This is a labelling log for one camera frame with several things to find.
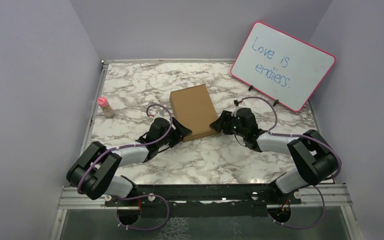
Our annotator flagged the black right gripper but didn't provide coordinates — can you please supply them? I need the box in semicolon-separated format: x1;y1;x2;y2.
209;110;246;138

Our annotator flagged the brown cardboard box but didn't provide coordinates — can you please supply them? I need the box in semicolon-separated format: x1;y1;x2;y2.
169;84;218;142

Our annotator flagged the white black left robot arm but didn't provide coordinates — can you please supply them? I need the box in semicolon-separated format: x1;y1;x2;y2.
66;117;192;206

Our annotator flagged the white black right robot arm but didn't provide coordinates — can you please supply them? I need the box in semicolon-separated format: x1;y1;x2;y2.
209;107;340;204

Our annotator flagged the pink framed whiteboard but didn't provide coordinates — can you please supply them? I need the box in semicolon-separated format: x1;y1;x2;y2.
230;22;336;112

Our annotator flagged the pink capped small bottle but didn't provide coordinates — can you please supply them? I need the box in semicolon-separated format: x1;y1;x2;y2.
97;97;115;118

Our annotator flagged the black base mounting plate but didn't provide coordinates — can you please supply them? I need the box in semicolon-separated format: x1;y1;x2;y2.
104;183;301;221

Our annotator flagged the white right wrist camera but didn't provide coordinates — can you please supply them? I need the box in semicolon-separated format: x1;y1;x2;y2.
231;99;243;117

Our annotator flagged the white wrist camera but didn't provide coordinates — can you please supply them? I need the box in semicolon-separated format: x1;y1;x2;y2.
148;111;161;120
231;99;243;117

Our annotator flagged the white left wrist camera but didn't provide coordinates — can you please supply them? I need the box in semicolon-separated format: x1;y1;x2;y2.
148;111;161;120

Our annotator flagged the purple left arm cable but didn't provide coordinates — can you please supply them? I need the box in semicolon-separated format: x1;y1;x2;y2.
76;103;174;232

